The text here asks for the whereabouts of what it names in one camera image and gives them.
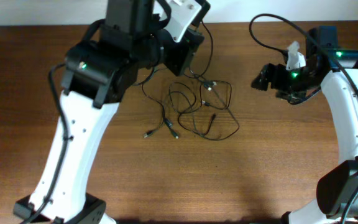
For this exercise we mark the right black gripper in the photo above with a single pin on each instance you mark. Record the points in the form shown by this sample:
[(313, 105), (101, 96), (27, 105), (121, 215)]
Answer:
[(278, 76)]

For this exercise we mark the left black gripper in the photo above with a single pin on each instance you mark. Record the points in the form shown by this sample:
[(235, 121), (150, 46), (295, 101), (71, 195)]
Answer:
[(179, 58)]

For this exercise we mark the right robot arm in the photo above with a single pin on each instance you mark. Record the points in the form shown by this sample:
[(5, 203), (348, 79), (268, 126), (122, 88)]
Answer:
[(329, 69)]

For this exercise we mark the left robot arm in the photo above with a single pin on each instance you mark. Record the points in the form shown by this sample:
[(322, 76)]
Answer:
[(97, 71)]

